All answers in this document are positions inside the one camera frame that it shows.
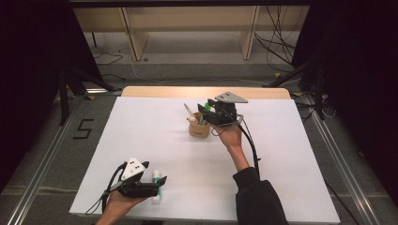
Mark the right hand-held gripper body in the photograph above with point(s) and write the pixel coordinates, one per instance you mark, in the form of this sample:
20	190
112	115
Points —
226	109

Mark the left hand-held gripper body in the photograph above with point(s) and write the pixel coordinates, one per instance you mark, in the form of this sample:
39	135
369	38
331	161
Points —
133	168

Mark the green highlighter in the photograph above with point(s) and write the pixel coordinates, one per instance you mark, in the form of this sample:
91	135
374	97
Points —
207	105

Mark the silver pen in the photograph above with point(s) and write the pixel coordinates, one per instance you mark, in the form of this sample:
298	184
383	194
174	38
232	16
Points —
188	110

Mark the wooden pen holder cup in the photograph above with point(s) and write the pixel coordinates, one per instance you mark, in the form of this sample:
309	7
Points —
198	129

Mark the person's right hand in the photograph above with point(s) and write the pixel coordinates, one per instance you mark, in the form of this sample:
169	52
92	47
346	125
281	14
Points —
231	137

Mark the person's left hand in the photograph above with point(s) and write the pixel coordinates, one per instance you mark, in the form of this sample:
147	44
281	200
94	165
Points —
120	204

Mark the white and green glue stick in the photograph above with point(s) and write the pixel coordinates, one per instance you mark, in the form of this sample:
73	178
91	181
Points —
156	175

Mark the white board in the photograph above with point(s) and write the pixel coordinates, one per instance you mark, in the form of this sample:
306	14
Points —
187	162

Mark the wooden table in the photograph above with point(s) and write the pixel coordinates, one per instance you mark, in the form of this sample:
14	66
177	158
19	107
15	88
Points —
175	92

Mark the beige shelf unit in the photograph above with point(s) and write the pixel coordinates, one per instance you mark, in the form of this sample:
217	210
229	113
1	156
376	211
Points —
194	18

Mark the black metal stand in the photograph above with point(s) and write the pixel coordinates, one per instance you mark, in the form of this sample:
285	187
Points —
64	100
318	90

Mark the dark curtain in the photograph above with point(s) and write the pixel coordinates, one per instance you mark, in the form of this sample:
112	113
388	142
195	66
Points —
31	78
359	78

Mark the aluminium floor rail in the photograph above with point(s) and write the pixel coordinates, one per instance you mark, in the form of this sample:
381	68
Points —
344	168
40	173

